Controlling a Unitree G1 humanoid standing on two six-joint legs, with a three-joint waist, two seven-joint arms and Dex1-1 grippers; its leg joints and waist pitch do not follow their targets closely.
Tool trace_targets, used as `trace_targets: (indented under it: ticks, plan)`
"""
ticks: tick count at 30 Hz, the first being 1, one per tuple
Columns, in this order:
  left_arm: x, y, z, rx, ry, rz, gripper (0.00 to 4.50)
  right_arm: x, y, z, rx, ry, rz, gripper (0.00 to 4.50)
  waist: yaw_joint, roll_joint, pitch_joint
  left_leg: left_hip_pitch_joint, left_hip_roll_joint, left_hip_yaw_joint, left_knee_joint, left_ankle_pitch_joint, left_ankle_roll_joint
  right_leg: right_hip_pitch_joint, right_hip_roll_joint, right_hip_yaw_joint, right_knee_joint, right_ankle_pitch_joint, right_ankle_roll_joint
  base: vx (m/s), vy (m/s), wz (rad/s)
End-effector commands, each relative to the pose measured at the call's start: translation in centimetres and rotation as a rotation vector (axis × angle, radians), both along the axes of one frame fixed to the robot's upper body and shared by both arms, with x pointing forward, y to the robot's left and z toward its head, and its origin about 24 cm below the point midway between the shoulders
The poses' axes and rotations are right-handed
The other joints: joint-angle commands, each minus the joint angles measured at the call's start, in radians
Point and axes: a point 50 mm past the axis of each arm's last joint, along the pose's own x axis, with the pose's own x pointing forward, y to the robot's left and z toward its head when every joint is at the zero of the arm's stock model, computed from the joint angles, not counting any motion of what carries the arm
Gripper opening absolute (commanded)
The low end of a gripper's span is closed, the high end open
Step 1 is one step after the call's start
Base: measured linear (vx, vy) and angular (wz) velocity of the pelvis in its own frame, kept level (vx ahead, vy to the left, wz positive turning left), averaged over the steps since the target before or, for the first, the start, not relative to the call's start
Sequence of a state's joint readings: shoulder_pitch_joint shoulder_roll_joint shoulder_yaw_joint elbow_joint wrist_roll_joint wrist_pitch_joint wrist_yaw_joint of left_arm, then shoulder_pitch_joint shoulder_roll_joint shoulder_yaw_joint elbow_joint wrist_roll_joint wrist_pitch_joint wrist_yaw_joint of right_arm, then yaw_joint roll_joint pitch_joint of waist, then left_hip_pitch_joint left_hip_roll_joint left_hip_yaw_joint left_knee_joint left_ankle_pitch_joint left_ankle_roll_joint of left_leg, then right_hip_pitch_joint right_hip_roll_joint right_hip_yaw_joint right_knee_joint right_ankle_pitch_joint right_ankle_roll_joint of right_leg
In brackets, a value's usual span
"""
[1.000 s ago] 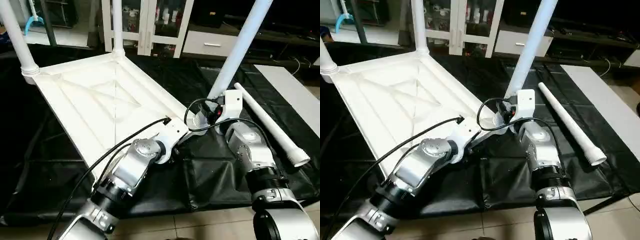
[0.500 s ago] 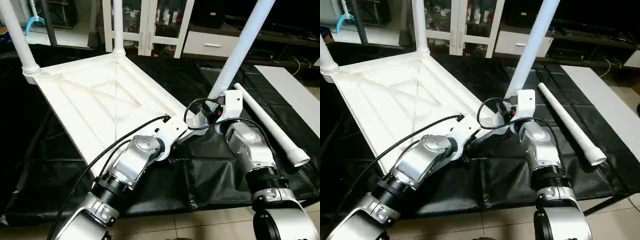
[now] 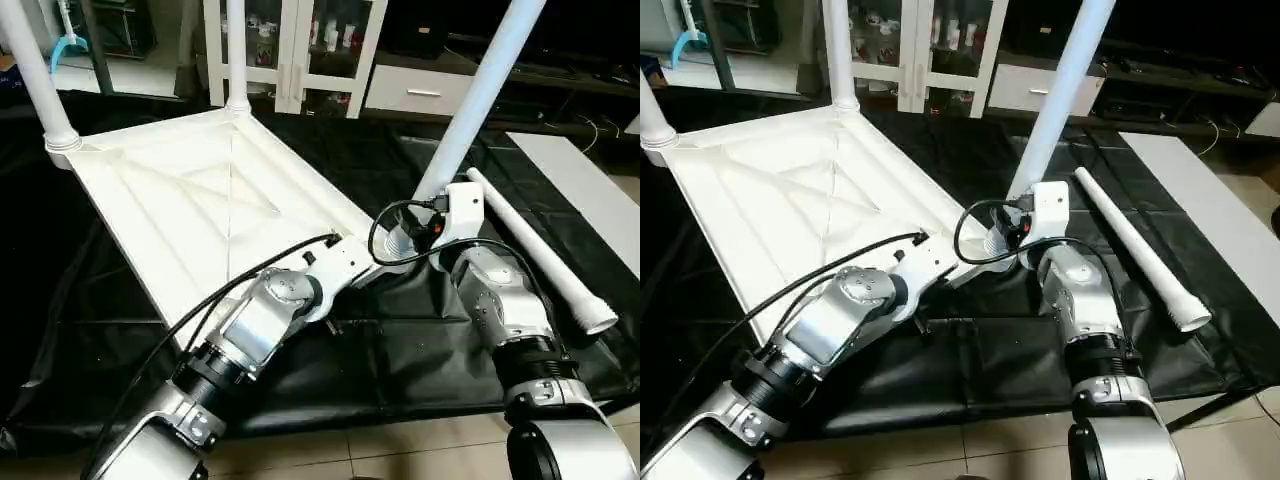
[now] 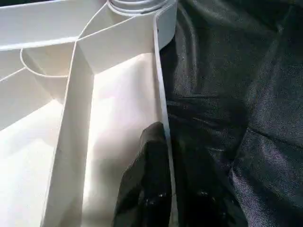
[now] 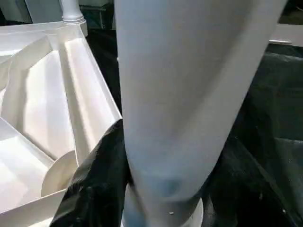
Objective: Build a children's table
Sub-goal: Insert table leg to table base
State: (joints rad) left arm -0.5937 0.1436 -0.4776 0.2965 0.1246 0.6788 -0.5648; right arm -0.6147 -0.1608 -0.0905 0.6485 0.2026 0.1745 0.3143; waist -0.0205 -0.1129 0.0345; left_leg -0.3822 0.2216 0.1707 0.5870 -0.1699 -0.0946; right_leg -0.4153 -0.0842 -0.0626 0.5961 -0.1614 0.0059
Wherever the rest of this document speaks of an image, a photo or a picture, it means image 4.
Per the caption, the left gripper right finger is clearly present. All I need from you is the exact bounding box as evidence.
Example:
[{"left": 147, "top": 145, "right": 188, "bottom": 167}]
[{"left": 168, "top": 127, "right": 249, "bottom": 227}]

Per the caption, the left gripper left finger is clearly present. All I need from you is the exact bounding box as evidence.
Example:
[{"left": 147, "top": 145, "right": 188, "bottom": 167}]
[{"left": 111, "top": 122, "right": 175, "bottom": 227}]

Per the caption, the white plastic table top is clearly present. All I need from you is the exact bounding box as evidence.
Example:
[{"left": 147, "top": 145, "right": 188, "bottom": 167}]
[{"left": 0, "top": 0, "right": 178, "bottom": 227}]

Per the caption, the white plastic table leg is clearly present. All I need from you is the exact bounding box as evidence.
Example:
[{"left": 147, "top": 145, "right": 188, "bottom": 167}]
[{"left": 107, "top": 0, "right": 177, "bottom": 17}]

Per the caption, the black work mat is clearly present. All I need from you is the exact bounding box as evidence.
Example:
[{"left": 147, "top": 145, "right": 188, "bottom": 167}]
[{"left": 159, "top": 0, "right": 303, "bottom": 227}]

